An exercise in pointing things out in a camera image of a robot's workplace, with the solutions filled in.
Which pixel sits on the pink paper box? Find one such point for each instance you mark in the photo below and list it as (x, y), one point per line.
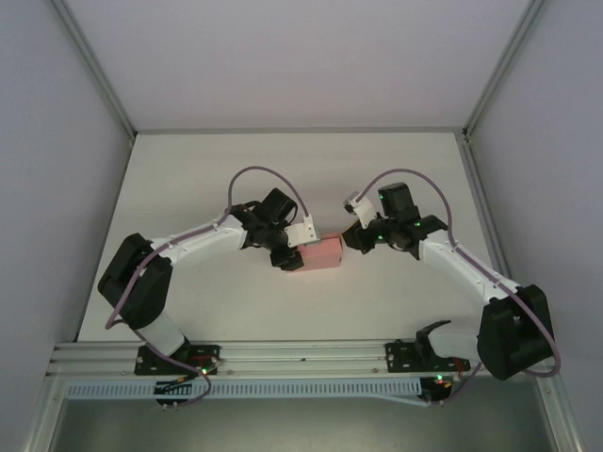
(322, 254)

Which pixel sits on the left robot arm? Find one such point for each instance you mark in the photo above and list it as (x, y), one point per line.
(198, 242)

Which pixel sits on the black connector board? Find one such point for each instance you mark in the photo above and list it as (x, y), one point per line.
(172, 390)
(438, 391)

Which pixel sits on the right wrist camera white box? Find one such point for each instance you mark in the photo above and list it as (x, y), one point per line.
(363, 209)

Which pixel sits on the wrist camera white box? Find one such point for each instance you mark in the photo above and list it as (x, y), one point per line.
(363, 209)
(302, 233)

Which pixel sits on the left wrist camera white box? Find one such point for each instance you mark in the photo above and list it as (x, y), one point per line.
(302, 233)

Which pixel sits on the aluminium mounting rail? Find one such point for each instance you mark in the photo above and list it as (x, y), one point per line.
(301, 352)

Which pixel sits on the aluminium frame crossbar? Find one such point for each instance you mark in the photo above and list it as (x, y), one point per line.
(301, 129)

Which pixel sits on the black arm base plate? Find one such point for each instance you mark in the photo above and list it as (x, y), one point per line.
(400, 355)
(207, 358)

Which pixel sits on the aluminium frame post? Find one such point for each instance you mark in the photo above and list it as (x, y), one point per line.
(504, 68)
(94, 68)

